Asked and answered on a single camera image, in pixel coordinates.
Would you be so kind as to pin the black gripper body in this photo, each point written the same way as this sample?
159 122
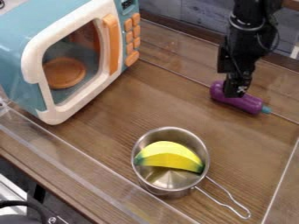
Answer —
247 46

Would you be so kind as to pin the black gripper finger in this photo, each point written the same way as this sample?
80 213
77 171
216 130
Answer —
235 85
223 60

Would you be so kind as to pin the purple toy eggplant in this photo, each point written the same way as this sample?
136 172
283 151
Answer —
248 103

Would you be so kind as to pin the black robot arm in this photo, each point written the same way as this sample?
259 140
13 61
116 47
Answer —
251 15

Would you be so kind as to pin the yellow green toy banana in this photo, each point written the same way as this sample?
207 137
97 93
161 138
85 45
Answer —
171 155

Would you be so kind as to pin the orange microwave turntable plate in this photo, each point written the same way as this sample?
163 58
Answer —
64 72

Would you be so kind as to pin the blue toy microwave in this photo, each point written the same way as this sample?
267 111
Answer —
95 31

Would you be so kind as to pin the clear acrylic barrier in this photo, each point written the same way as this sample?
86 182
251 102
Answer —
100 194

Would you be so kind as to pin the silver pot with wire handle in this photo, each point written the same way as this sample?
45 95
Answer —
172 183

